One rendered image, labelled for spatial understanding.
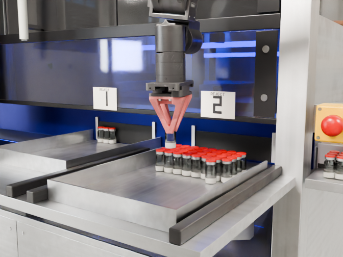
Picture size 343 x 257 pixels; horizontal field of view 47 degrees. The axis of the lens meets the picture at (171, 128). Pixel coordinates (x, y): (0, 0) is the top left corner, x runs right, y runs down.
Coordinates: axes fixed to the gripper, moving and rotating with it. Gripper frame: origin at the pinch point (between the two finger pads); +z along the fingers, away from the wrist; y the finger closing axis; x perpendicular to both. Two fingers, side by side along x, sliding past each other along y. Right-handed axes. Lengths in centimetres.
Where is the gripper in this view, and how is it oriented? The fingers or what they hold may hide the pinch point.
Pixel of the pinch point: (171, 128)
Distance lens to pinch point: 77.1
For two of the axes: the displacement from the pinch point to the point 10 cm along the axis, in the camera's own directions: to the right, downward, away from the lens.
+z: 0.1, 9.8, 1.7
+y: 3.3, -1.7, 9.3
